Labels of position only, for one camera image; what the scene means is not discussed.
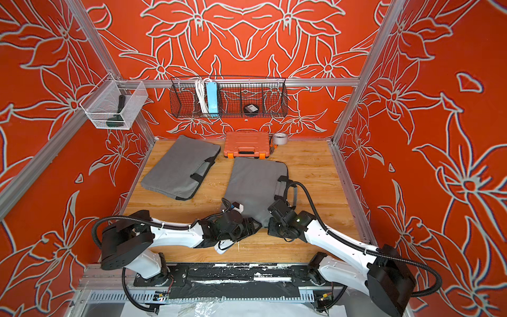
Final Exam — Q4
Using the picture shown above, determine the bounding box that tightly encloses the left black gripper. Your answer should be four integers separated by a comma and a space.
219, 218, 264, 244

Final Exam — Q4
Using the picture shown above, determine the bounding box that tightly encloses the grey laptop bag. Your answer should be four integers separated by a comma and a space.
224, 157, 289, 228
141, 136, 220, 201

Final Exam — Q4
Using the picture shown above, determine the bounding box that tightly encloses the white computer mouse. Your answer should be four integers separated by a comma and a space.
214, 239, 235, 254

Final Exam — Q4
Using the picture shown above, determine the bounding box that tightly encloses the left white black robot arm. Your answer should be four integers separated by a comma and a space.
91, 207, 262, 285

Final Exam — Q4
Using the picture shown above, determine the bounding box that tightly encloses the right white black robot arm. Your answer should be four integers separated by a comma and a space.
268, 176, 442, 316

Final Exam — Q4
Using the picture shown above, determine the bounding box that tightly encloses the orange tool case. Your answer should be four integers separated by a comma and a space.
224, 131, 271, 159

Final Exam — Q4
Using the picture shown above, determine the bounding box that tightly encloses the small black square device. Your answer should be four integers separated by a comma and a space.
243, 104, 260, 117

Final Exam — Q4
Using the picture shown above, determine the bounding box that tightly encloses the light blue power bank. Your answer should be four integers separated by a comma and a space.
206, 81, 219, 117

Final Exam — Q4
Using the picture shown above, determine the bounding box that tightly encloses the dark green flashlight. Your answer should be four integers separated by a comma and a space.
106, 95, 126, 128

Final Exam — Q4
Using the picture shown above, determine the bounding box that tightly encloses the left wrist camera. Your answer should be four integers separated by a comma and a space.
231, 202, 244, 213

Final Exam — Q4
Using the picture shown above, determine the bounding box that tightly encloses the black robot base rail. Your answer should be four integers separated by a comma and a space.
133, 263, 343, 303

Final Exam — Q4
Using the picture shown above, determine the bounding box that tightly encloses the grey duct tape roll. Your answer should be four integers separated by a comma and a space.
271, 133, 289, 147

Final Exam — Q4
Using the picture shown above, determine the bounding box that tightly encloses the black wire wall basket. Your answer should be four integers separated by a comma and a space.
169, 76, 289, 119

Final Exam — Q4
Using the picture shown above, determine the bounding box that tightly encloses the white coiled cable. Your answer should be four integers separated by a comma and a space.
195, 78, 211, 116

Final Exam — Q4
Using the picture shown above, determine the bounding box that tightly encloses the clear acrylic wall box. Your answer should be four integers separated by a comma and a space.
79, 73, 149, 130

